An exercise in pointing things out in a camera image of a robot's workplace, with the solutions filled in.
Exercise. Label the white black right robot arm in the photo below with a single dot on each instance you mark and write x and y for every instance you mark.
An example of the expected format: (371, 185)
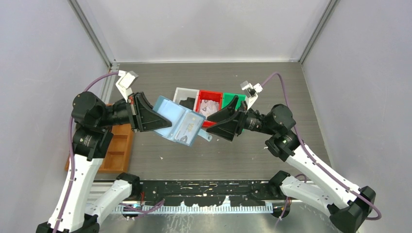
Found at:
(346, 204)

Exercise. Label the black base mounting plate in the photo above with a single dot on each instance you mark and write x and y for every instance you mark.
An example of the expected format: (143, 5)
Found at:
(205, 193)

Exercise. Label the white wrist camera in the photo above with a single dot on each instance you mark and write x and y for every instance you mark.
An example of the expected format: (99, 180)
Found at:
(125, 82)
(251, 92)

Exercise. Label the blue leather card holder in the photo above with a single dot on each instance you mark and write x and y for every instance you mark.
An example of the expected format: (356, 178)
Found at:
(175, 113)

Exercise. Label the black item in white bin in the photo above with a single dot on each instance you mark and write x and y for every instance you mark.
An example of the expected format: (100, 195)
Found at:
(188, 103)

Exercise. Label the red plastic bin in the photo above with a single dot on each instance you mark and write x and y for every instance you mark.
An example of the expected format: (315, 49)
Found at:
(209, 95)

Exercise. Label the white plastic bin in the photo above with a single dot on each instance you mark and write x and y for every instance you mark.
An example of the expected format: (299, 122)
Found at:
(182, 93)

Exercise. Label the orange compartment tray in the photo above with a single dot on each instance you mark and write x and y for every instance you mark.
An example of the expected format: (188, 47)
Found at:
(116, 151)

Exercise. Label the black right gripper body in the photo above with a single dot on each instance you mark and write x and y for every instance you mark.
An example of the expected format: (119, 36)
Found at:
(243, 108)

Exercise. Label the cards in red bin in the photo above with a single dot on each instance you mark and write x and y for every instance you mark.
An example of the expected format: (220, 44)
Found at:
(208, 107)

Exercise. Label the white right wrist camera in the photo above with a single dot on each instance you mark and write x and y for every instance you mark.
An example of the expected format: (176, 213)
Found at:
(251, 92)

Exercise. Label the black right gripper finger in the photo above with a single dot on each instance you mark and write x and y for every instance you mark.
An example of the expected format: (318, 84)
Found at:
(226, 112)
(226, 128)

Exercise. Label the silver VIP credit card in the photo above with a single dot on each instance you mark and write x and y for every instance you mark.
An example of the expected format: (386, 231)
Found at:
(188, 129)

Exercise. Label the green plastic bin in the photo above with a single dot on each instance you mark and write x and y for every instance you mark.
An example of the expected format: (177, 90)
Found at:
(229, 98)

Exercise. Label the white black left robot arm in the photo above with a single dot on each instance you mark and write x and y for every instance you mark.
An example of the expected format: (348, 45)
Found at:
(72, 215)

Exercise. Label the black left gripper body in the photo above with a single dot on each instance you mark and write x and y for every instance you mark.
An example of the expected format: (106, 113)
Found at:
(131, 104)

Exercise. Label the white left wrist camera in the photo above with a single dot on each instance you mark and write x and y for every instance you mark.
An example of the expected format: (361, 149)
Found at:
(125, 82)

